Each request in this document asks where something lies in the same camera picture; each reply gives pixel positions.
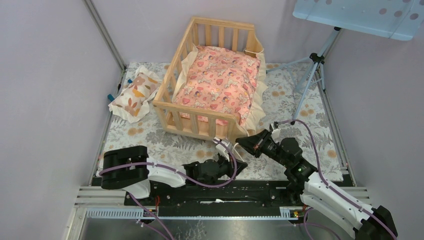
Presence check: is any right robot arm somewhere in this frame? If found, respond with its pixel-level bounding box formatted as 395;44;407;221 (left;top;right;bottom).
235;122;398;240

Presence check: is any floral table mat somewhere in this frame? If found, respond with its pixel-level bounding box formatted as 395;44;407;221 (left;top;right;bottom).
103;63;343;181

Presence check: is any black tripod stand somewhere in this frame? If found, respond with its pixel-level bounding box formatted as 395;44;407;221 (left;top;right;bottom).
278;26;342;125

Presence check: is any floral small pillow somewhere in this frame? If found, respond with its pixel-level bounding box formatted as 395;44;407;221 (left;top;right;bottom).
108;65;162;123

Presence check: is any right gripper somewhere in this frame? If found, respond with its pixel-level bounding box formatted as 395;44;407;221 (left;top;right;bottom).
235;129;291;168

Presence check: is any wooden pet bed frame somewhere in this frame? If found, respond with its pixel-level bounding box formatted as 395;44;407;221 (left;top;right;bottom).
152;16;264;142

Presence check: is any grey diagonal pole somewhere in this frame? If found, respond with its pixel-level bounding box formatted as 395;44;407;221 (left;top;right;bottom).
82;0;127;71

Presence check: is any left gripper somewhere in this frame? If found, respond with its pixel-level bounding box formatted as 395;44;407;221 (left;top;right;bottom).
200;152;248;187

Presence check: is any pink patterned bed cushion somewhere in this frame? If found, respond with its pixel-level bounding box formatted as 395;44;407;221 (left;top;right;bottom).
172;46;268;132

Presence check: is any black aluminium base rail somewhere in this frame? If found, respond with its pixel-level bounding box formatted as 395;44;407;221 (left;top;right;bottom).
72;176;372;220

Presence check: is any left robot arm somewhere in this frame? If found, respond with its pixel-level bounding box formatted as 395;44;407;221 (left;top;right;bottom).
98;138;248;206

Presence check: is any light blue perforated panel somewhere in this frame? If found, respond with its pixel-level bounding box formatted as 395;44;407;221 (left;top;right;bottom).
293;0;424;41

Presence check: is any blue toy item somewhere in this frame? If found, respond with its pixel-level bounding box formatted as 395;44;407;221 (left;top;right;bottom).
107;78;134;103

